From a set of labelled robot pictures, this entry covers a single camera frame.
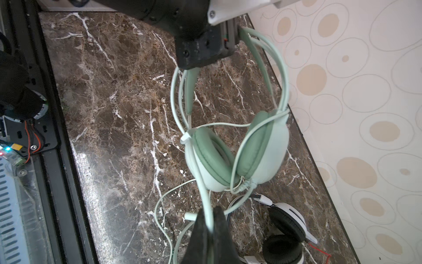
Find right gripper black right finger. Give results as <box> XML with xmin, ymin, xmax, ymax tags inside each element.
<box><xmin>209</xmin><ymin>206</ymin><xmax>241</xmax><ymax>264</ymax></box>

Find white black headphones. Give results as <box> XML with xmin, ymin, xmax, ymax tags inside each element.
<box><xmin>227</xmin><ymin>194</ymin><xmax>319</xmax><ymax>264</ymax></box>

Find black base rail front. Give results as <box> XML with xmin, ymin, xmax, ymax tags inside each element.
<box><xmin>1</xmin><ymin>1</ymin><xmax>98</xmax><ymax>264</ymax></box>

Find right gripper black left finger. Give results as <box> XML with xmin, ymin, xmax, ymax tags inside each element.
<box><xmin>181</xmin><ymin>209</ymin><xmax>209</xmax><ymax>264</ymax></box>

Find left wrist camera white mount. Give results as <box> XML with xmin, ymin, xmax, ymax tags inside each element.
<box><xmin>207</xmin><ymin>0</ymin><xmax>297</xmax><ymax>25</ymax></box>

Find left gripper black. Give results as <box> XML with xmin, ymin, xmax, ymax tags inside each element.
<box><xmin>100</xmin><ymin>0</ymin><xmax>239</xmax><ymax>69</ymax></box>

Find mint green headphones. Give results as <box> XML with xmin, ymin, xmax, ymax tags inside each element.
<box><xmin>170</xmin><ymin>27</ymin><xmax>290</xmax><ymax>193</ymax></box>

